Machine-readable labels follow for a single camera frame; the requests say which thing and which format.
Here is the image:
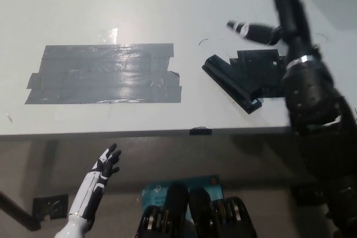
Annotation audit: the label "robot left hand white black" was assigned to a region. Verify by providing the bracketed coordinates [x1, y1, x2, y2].
[68, 143, 122, 220]

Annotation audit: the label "grey duct tape patch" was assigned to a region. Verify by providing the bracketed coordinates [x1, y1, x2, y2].
[24, 43, 183, 105]

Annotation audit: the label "black table leg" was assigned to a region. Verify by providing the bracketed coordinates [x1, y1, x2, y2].
[0, 191, 42, 232]

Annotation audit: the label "black stapler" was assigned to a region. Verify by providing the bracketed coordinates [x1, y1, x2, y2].
[201, 54, 263, 115]

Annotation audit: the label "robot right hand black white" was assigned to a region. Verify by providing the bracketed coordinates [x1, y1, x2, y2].
[226, 0, 317, 69]

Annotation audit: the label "small black tape strip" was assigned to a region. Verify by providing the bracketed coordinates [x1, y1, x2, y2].
[189, 127, 213, 136]

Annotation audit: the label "robot torso black ribbed blocks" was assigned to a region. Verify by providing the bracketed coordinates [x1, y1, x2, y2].
[134, 182, 258, 238]

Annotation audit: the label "black tape patch on floor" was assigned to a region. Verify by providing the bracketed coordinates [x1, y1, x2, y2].
[32, 193, 69, 220]
[291, 184, 327, 207]

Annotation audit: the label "black tape square patch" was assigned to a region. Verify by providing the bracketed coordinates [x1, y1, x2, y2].
[228, 49, 288, 99]

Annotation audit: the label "teal board with print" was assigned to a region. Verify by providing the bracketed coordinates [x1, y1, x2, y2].
[141, 175, 225, 222]

